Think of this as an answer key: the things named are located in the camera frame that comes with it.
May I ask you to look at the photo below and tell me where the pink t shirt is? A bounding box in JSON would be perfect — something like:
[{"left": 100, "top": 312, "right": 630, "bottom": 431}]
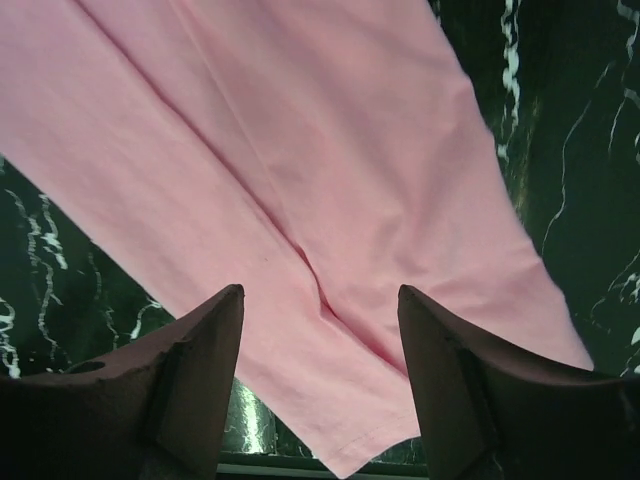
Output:
[{"left": 1, "top": 1, "right": 593, "bottom": 478}]

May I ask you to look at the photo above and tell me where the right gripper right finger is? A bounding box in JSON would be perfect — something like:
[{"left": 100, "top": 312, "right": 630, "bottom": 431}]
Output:
[{"left": 397, "top": 285, "right": 639, "bottom": 480}]

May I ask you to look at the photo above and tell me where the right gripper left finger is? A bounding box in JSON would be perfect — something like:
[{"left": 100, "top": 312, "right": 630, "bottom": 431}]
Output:
[{"left": 1, "top": 284, "right": 244, "bottom": 479}]

